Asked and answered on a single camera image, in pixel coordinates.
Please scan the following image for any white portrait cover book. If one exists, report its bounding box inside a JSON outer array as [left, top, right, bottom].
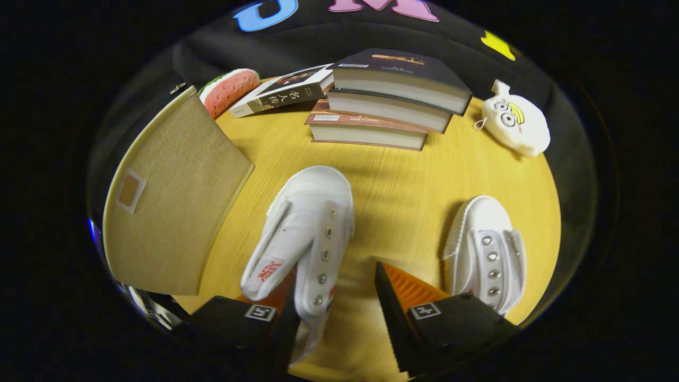
[[229, 64, 335, 119]]

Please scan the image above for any dark thick book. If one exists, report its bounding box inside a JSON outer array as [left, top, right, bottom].
[[326, 88, 453, 133]]

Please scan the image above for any brown cover book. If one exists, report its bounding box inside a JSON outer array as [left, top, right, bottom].
[[304, 99, 429, 151]]

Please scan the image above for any watermelon slice toy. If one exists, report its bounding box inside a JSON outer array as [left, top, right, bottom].
[[198, 68, 260, 120]]

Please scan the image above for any black cover book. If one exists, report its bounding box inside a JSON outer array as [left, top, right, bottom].
[[326, 48, 473, 116]]

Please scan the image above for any white canvas shoe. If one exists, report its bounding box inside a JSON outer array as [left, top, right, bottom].
[[443, 195, 527, 317], [240, 166, 355, 367]]

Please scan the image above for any beige fabric storage box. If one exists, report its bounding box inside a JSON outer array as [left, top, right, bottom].
[[102, 85, 255, 297]]

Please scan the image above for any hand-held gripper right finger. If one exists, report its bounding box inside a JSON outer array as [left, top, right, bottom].
[[374, 261, 521, 378]]

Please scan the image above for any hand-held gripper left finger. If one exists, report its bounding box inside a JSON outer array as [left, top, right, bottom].
[[180, 268, 302, 372]]

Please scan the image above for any white plush toy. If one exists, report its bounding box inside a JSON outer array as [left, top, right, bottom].
[[474, 80, 551, 158]]

